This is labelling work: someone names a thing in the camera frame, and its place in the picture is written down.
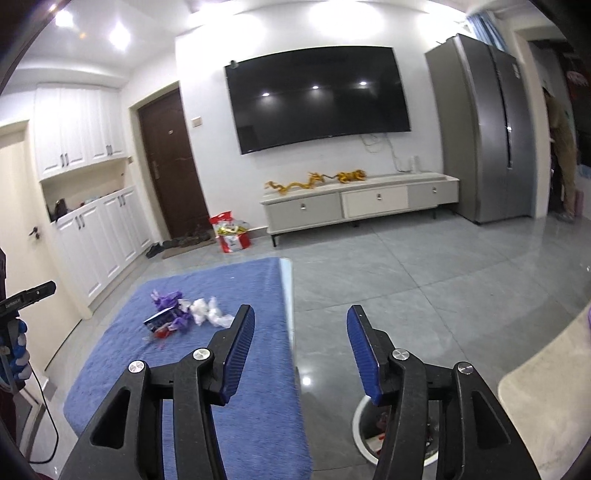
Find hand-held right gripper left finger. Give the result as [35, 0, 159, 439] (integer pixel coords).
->
[60, 305, 256, 480]

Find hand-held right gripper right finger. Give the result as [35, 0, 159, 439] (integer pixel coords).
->
[346, 305, 543, 480]

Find white plastic bag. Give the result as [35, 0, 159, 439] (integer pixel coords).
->
[189, 296, 235, 330]

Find white bin with black liner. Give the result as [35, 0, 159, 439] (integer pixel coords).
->
[352, 394, 445, 467]

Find blue card packet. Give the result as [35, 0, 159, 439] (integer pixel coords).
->
[143, 309, 179, 334]

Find purple wrapper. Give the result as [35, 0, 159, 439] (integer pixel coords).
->
[151, 289, 184, 311]

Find person's left hand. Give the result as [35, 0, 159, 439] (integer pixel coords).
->
[0, 318, 30, 394]

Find white room door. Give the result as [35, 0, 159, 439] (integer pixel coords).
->
[0, 121, 86, 371]

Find blue towel mat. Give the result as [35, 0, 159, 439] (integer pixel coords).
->
[62, 257, 315, 480]

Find white base cabinets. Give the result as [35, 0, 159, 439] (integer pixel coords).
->
[55, 185, 153, 308]

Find red gift bag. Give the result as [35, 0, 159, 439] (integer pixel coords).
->
[209, 210, 253, 254]

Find grey doormat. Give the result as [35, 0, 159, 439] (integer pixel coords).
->
[161, 237, 218, 260]

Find grey and white television cabinet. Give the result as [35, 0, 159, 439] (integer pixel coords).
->
[259, 171, 461, 248]

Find golden dragon ornament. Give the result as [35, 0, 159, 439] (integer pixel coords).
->
[264, 171, 336, 194]

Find dark brown entrance door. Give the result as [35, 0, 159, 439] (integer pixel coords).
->
[137, 87, 213, 239]

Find beige marble table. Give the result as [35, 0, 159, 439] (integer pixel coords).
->
[497, 314, 591, 480]

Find grey double door fridge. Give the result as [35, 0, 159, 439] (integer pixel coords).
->
[424, 32, 532, 226]

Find blue curtain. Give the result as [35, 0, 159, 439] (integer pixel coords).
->
[466, 11, 507, 52]

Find black cable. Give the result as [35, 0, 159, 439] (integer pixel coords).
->
[24, 362, 62, 465]

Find white wall cabinets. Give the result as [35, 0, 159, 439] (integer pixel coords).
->
[34, 85, 128, 181]

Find television cables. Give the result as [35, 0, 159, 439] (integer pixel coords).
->
[359, 133, 412, 172]

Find black wall television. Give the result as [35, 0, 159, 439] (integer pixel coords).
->
[224, 45, 412, 156]

